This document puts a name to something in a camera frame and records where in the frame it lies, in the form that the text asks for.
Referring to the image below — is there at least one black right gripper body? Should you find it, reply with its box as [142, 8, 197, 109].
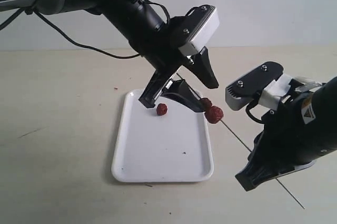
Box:
[249, 94, 336, 165]

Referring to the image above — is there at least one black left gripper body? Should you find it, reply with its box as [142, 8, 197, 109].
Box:
[100, 0, 200, 75]

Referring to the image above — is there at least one thin metal skewer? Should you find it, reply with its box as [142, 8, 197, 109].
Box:
[220, 119, 305, 210]

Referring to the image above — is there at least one red date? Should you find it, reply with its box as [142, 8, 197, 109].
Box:
[205, 105, 224, 124]
[156, 103, 167, 116]
[200, 98, 213, 111]

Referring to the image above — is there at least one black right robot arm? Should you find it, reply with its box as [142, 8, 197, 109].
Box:
[235, 78, 336, 191]

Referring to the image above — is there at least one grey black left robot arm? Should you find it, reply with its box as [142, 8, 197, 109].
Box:
[1, 0, 205, 113]

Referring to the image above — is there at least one white rectangular plastic tray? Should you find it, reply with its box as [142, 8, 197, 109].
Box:
[111, 89, 214, 183]

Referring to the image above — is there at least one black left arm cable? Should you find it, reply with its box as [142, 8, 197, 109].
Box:
[0, 2, 172, 59]

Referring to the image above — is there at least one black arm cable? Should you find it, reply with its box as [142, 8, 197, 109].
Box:
[0, 2, 172, 59]
[244, 100, 266, 124]

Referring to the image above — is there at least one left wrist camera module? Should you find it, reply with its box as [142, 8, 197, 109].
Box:
[178, 5, 220, 56]

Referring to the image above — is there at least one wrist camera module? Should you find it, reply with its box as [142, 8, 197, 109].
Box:
[225, 61, 321, 111]
[178, 5, 220, 56]

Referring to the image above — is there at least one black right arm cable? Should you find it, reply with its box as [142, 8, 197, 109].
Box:
[244, 100, 266, 124]

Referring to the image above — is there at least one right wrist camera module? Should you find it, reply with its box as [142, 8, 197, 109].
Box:
[225, 61, 321, 111]

